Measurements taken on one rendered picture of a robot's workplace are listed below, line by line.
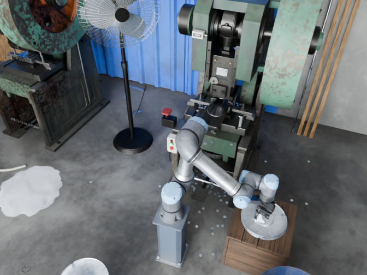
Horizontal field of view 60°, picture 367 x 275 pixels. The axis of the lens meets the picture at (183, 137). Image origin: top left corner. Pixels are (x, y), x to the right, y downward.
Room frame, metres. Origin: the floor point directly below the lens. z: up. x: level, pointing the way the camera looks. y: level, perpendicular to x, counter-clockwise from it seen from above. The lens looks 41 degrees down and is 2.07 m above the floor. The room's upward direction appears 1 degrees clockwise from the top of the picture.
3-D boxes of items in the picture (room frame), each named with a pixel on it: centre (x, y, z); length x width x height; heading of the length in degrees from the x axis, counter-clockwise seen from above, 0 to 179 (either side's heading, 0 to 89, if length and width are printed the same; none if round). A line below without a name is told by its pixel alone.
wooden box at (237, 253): (1.21, -0.53, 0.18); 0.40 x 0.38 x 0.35; 159
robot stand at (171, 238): (1.17, 0.06, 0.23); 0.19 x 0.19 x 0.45; 73
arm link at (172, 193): (1.18, 0.06, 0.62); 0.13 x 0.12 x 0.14; 155
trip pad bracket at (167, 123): (1.81, 0.10, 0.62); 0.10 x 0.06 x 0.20; 69
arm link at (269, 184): (1.08, -0.44, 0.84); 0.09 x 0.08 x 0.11; 65
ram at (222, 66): (1.87, -0.25, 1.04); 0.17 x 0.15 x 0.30; 159
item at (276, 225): (1.22, -0.52, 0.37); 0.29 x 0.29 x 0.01
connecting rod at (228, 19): (1.91, -0.27, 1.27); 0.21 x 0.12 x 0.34; 159
